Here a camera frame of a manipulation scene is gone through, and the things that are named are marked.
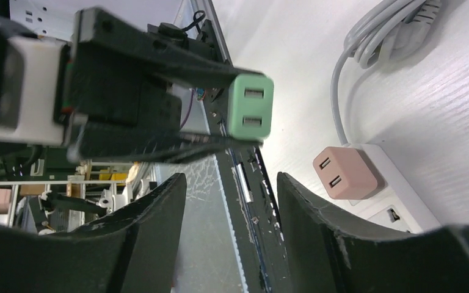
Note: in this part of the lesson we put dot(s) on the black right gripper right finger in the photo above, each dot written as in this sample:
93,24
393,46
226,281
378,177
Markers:
332,250

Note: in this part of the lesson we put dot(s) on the white slotted cable duct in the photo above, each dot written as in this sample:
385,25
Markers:
244,285

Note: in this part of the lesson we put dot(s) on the pink adapter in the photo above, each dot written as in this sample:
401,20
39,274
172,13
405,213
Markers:
347,173

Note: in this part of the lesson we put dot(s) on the green adapter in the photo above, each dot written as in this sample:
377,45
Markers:
250,101

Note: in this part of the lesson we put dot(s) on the black mounting base plate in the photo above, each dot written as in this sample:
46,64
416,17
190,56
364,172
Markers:
206,260

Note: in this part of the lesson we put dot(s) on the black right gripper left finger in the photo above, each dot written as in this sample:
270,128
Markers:
133,249

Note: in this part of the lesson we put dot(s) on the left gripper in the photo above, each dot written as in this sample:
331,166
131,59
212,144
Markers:
112,75

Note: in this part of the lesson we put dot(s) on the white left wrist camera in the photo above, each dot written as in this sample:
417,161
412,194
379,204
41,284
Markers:
31,81

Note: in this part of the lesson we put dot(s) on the white power strip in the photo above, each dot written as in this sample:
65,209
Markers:
396,205

